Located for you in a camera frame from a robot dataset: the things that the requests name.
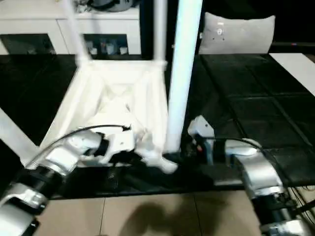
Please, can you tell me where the white plastic table top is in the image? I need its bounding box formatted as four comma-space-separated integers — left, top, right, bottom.
21, 60, 179, 175

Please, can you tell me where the black mat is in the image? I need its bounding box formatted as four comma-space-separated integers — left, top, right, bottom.
0, 53, 315, 199

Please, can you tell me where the grey pillow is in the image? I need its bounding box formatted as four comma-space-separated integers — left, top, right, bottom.
198, 11, 276, 54

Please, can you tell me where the white flat board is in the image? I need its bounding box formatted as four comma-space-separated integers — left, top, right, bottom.
268, 53, 315, 96

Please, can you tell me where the black cabinet with gold label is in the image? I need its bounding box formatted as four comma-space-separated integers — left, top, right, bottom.
139, 0, 206, 59

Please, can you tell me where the white sideboard with glass doors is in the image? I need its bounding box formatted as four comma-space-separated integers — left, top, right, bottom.
0, 0, 142, 55

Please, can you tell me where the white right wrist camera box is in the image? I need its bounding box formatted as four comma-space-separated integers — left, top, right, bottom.
188, 115, 215, 164

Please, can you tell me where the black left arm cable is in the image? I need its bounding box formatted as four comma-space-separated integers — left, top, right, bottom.
27, 124, 132, 170

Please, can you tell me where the grey bag with black strap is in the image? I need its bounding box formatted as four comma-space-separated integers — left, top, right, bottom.
91, 0, 136, 12

